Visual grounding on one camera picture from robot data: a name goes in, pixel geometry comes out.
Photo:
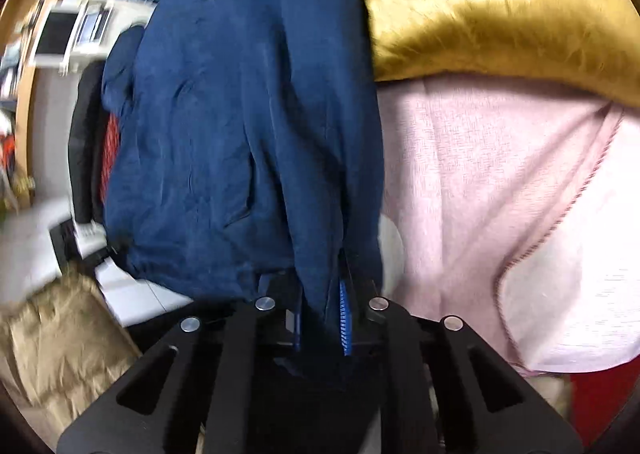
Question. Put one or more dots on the red floral cloth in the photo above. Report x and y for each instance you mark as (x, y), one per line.
(111, 149)

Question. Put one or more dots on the brown paper bag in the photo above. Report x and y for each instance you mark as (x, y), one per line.
(60, 344)

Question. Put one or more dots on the wooden shelf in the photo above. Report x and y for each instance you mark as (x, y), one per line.
(22, 59)

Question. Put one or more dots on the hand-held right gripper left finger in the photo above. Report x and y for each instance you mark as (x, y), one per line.
(298, 329)

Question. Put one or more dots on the yellow fuzzy blanket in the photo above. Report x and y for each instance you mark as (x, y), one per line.
(490, 9)

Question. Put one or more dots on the pink polka dot blanket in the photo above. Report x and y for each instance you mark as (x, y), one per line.
(450, 184)

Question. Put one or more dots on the black quilted garment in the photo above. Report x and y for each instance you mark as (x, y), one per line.
(85, 144)

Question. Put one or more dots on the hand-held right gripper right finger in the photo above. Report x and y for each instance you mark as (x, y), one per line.
(345, 319)

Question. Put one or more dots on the navy blue jacket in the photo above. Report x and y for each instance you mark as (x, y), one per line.
(240, 124)

